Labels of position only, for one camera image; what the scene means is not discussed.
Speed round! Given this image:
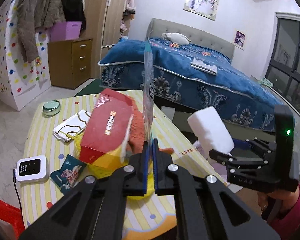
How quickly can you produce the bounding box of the orange knitted glove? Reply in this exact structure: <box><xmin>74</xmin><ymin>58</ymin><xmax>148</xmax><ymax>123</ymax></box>
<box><xmin>120</xmin><ymin>97</ymin><xmax>175</xmax><ymax>164</ymax></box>

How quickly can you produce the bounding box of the folded white cloth on bed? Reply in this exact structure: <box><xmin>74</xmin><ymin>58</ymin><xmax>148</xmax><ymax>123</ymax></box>
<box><xmin>190</xmin><ymin>59</ymin><xmax>217</xmax><ymax>75</ymax></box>

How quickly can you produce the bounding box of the black hanging garment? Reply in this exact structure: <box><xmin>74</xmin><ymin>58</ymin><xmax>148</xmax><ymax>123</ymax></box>
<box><xmin>61</xmin><ymin>0</ymin><xmax>86</xmax><ymax>30</ymax></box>

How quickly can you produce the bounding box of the purple plastic basket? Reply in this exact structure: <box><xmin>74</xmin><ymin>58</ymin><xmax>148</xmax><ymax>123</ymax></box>
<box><xmin>49</xmin><ymin>22</ymin><xmax>82</xmax><ymax>42</ymax></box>

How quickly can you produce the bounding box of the brown wooden drawer cabinet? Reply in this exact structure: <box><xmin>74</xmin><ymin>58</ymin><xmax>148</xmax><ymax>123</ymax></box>
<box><xmin>47</xmin><ymin>39</ymin><xmax>93</xmax><ymax>89</ymax></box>

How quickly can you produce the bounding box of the right hand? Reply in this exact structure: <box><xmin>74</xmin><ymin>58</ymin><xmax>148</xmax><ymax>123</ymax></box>
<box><xmin>255</xmin><ymin>184</ymin><xmax>300</xmax><ymax>220</ymax></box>

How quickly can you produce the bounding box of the polka dot white cabinet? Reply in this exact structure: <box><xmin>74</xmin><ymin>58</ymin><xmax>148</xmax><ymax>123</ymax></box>
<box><xmin>0</xmin><ymin>0</ymin><xmax>51</xmax><ymax>111</ymax></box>

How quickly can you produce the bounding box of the small wall picture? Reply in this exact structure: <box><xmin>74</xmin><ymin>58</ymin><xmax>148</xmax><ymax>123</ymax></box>
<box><xmin>234</xmin><ymin>30</ymin><xmax>246</xmax><ymax>50</ymax></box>

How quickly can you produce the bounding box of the wooden wardrobe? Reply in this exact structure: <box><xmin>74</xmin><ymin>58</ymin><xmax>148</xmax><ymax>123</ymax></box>
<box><xmin>80</xmin><ymin>0</ymin><xmax>134</xmax><ymax>79</ymax></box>

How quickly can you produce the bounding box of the yellow foam fruit net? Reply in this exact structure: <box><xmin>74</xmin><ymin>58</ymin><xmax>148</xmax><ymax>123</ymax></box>
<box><xmin>70</xmin><ymin>132</ymin><xmax>156</xmax><ymax>201</ymax></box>

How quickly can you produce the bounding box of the large wall poster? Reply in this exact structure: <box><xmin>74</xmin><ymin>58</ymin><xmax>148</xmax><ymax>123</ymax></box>
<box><xmin>183</xmin><ymin>0</ymin><xmax>219</xmax><ymax>21</ymax></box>

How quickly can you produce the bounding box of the yellow striped tablecloth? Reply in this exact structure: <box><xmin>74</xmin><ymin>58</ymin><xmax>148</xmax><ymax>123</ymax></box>
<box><xmin>19</xmin><ymin>94</ymin><xmax>224</xmax><ymax>239</ymax></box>

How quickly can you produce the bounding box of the white portable wifi router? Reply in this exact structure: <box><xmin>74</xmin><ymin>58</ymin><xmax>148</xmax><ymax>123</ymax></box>
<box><xmin>15</xmin><ymin>155</ymin><xmax>49</xmax><ymax>183</ymax></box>

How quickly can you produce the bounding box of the black usb cable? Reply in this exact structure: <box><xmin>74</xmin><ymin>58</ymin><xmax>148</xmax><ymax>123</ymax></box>
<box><xmin>12</xmin><ymin>168</ymin><xmax>23</xmax><ymax>213</ymax></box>

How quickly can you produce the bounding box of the white foam block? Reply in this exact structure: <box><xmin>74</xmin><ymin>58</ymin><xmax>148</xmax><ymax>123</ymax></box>
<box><xmin>187</xmin><ymin>106</ymin><xmax>235</xmax><ymax>158</ymax></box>

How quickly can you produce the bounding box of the red cardboard box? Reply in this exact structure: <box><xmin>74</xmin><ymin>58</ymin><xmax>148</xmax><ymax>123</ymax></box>
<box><xmin>79</xmin><ymin>88</ymin><xmax>134</xmax><ymax>171</ymax></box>

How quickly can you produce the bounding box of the white plastic bag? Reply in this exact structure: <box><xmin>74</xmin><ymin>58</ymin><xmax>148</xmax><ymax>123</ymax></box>
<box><xmin>53</xmin><ymin>110</ymin><xmax>91</xmax><ymax>142</ymax></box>

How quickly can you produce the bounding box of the red plastic stool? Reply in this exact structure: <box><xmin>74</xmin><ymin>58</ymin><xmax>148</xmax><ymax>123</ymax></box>
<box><xmin>0</xmin><ymin>200</ymin><xmax>25</xmax><ymax>239</ymax></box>

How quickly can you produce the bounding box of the dark green snack packet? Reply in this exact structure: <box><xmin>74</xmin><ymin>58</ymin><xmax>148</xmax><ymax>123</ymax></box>
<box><xmin>50</xmin><ymin>154</ymin><xmax>87</xmax><ymax>194</ymax></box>

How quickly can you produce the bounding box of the dark window frame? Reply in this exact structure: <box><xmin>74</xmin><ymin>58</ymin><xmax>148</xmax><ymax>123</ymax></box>
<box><xmin>266</xmin><ymin>18</ymin><xmax>300</xmax><ymax>113</ymax></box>

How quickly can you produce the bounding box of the white pillow on bed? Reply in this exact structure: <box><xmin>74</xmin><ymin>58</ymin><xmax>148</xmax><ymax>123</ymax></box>
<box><xmin>160</xmin><ymin>33</ymin><xmax>191</xmax><ymax>46</ymax></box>

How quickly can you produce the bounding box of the brown quilted jacket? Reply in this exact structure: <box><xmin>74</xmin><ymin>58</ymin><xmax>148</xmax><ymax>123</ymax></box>
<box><xmin>17</xmin><ymin>0</ymin><xmax>65</xmax><ymax>63</ymax></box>

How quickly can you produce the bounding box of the blue floral bed blanket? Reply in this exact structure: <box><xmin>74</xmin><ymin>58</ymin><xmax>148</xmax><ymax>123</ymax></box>
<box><xmin>98</xmin><ymin>38</ymin><xmax>280</xmax><ymax>132</ymax></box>

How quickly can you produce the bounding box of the round green tin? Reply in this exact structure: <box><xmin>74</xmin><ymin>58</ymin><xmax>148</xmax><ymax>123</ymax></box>
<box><xmin>43</xmin><ymin>100</ymin><xmax>61</xmax><ymax>117</ymax></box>

